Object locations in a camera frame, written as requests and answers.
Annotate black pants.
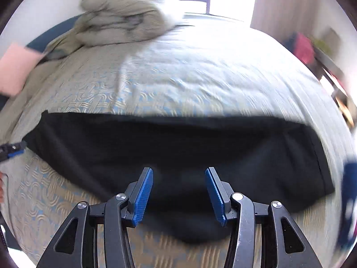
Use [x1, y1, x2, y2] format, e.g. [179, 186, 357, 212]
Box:
[24, 112, 335, 244]

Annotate pink clothing pile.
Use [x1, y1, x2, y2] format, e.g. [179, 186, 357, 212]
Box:
[283, 32, 315, 65]

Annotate pink pillow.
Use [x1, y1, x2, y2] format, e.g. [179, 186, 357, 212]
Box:
[0, 44, 44, 97]

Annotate dark blue headboard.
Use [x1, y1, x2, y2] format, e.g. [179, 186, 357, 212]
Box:
[26, 15, 80, 53]

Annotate blue beige patterned bedspread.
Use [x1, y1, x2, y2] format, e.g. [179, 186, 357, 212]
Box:
[1, 15, 355, 267]

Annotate cluttered side shelf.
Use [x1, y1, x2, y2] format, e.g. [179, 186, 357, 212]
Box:
[312, 27, 357, 129]

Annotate folded beige patterned duvet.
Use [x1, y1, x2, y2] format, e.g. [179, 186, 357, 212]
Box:
[45, 0, 185, 60]

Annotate beige curtain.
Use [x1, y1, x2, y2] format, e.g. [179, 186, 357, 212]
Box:
[251, 0, 318, 42]

